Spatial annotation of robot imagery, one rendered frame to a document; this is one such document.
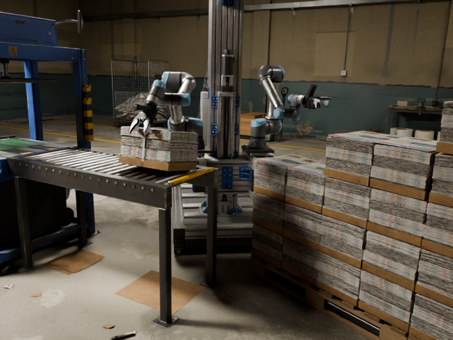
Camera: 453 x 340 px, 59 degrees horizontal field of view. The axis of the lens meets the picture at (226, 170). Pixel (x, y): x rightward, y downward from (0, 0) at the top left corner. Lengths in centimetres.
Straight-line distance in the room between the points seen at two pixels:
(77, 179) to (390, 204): 176
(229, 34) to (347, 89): 613
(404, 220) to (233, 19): 200
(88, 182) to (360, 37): 750
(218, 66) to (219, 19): 35
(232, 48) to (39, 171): 168
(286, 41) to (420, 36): 274
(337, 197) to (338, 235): 21
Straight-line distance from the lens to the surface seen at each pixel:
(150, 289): 279
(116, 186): 235
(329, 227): 240
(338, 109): 924
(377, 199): 220
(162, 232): 222
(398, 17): 912
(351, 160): 225
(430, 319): 227
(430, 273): 217
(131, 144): 245
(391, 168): 214
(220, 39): 328
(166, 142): 229
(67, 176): 263
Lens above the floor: 137
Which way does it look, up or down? 13 degrees down
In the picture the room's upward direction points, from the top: 2 degrees clockwise
